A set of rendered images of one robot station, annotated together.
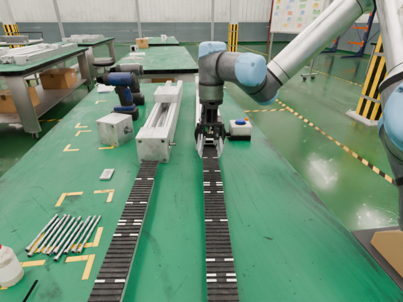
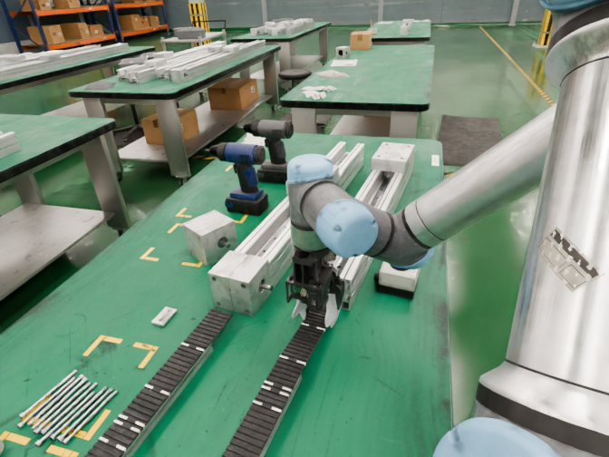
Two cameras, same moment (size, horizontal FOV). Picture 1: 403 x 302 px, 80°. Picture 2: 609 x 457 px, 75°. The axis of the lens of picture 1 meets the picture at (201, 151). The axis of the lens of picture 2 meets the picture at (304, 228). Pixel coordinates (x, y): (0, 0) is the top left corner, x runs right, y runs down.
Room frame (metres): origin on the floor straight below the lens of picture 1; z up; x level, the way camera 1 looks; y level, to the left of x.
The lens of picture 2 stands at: (0.16, -0.27, 1.39)
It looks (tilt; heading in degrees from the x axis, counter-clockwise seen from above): 31 degrees down; 25
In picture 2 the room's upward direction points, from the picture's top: 3 degrees counter-clockwise
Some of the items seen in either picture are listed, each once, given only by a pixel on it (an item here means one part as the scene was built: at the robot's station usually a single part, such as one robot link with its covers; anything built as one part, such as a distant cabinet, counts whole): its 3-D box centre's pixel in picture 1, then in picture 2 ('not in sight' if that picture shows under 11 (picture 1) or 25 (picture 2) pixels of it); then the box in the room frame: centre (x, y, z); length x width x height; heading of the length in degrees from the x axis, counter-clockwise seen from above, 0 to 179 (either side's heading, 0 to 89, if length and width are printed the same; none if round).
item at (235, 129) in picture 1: (237, 129); (395, 274); (0.91, -0.15, 0.81); 0.10 x 0.08 x 0.06; 91
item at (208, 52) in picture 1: (212, 63); (311, 191); (0.71, -0.03, 1.10); 0.09 x 0.08 x 0.11; 46
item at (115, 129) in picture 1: (118, 129); (213, 238); (0.87, 0.32, 0.83); 0.11 x 0.10 x 0.10; 68
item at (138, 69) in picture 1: (126, 85); (265, 150); (1.35, 0.42, 0.89); 0.20 x 0.08 x 0.22; 97
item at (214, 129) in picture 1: (210, 118); (312, 270); (0.70, -0.03, 0.94); 0.09 x 0.08 x 0.12; 1
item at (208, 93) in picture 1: (211, 91); (314, 231); (0.71, -0.03, 1.02); 0.08 x 0.08 x 0.05
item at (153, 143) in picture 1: (158, 144); (246, 283); (0.74, 0.15, 0.83); 0.12 x 0.09 x 0.10; 91
